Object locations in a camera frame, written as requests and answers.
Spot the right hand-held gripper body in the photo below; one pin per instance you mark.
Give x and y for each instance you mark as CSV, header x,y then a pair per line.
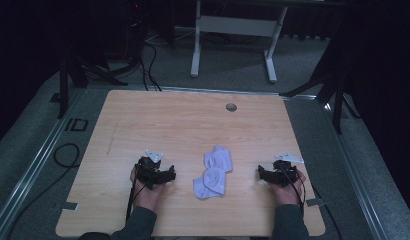
x,y
283,175

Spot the metal floor rail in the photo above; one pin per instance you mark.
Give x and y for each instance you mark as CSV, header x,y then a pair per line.
x,y
226,90
33,160
356,180

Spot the black metal stand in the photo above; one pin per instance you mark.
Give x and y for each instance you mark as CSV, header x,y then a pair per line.
x,y
64,86
338,100

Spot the person's right hand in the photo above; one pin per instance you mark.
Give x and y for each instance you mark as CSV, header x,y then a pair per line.
x,y
288,195

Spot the white desk frame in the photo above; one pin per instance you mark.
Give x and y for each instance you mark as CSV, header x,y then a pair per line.
x,y
238,26

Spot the light purple bra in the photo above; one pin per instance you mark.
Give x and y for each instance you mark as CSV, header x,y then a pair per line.
x,y
214,175

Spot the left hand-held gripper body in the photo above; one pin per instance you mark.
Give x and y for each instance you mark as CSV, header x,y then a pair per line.
x,y
149,173

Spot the person's left hand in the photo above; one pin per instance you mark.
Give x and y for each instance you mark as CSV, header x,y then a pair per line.
x,y
147,196

